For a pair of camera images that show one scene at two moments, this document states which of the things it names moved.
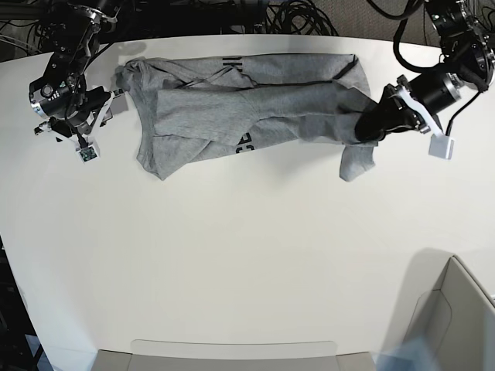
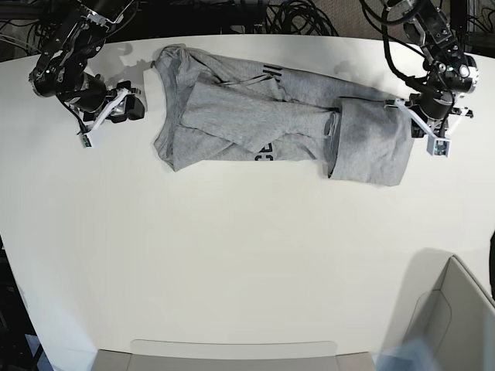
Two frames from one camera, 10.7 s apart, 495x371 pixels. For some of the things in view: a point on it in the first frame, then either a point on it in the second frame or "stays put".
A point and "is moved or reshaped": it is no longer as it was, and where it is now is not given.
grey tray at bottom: (148, 355) stays put
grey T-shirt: (202, 108) is moved or reshaped
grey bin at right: (445, 304) stays put
